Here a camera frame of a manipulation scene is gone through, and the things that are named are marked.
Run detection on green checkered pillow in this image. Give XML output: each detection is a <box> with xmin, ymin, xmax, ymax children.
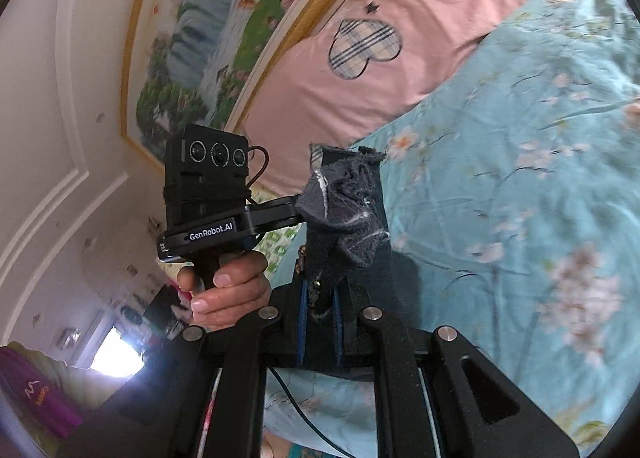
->
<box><xmin>255</xmin><ymin>225</ymin><xmax>300</xmax><ymax>278</ymax></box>

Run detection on black pants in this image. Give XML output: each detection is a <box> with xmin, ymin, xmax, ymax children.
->
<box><xmin>294</xmin><ymin>142</ymin><xmax>426</xmax><ymax>379</ymax></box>

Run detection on person's left hand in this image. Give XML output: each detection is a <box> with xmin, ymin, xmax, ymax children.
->
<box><xmin>177</xmin><ymin>251</ymin><xmax>271</xmax><ymax>331</ymax></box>

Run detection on gold framed landscape painting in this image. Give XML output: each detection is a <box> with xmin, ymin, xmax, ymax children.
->
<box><xmin>120</xmin><ymin>0</ymin><xmax>339</xmax><ymax>171</ymax></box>

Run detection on purple garment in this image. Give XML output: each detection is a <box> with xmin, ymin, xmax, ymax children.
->
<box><xmin>1</xmin><ymin>346</ymin><xmax>82</xmax><ymax>438</ymax></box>

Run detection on black camera module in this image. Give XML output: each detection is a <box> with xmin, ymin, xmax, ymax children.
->
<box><xmin>163</xmin><ymin>124</ymin><xmax>269</xmax><ymax>233</ymax></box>

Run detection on pink heart pattern quilt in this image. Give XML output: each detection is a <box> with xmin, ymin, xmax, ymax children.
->
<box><xmin>240</xmin><ymin>0</ymin><xmax>622</xmax><ymax>194</ymax></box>

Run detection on teal floral bed sheet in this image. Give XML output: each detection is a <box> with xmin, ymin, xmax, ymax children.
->
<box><xmin>260</xmin><ymin>0</ymin><xmax>639</xmax><ymax>456</ymax></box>

